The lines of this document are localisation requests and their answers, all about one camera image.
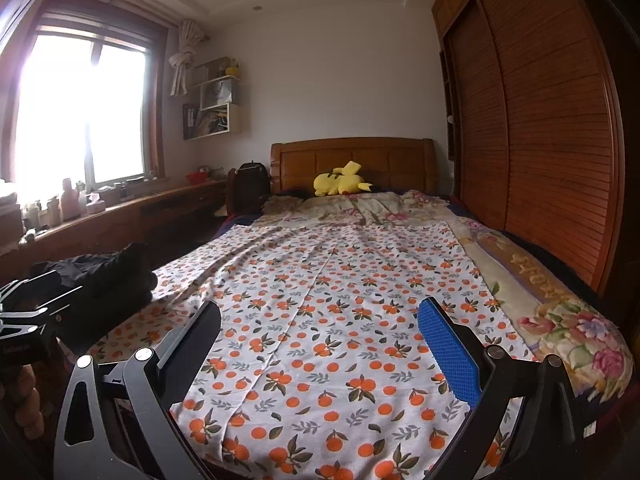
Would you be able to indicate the wooden slatted wardrobe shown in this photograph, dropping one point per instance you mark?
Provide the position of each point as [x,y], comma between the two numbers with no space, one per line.
[545,110]

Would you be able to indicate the red bowl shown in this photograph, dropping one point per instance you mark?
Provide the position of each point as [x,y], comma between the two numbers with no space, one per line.
[196,177]

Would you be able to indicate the row of small jars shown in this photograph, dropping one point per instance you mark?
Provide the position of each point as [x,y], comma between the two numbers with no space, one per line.
[42,215]

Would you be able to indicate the person's left hand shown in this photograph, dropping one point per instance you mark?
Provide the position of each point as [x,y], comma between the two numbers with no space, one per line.
[31,397]

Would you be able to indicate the floral quilt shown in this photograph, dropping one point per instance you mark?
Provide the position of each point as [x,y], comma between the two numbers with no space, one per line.
[565,330]

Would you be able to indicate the black backpack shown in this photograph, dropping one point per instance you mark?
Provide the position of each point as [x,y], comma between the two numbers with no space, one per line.
[250,185]

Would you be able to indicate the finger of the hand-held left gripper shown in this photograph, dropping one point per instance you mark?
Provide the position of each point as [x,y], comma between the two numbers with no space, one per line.
[30,287]
[62,302]

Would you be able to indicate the wooden bed headboard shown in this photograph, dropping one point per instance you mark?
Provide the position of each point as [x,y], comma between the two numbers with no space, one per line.
[385,160]

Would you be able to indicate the wooden framed window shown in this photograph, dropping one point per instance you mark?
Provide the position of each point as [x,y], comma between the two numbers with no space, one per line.
[80,105]

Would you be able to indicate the white wall shelf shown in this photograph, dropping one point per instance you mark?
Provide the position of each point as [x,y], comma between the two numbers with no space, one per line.
[215,110]

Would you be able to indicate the long wooden desk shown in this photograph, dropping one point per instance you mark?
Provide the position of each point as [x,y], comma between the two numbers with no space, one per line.
[125,220]

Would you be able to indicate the orange fruit print bed sheet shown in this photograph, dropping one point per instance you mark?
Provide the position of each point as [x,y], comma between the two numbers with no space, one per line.
[325,310]

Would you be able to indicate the tissue box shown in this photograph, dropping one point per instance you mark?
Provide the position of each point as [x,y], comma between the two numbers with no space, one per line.
[95,206]

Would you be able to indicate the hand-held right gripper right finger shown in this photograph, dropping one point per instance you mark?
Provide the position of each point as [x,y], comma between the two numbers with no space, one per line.
[450,355]

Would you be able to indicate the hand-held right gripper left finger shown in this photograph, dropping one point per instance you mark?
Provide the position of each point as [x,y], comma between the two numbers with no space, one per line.
[197,332]

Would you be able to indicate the yellow plush toy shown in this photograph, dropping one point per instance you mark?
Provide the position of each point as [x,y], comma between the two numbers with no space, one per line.
[337,182]

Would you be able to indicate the pile of dark folded clothes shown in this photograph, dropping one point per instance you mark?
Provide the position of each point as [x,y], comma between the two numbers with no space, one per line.
[127,292]

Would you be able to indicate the tied white curtain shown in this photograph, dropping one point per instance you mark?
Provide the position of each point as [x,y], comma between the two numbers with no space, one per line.
[182,60]

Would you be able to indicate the pink bottle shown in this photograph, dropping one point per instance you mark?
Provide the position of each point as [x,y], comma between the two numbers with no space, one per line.
[69,202]

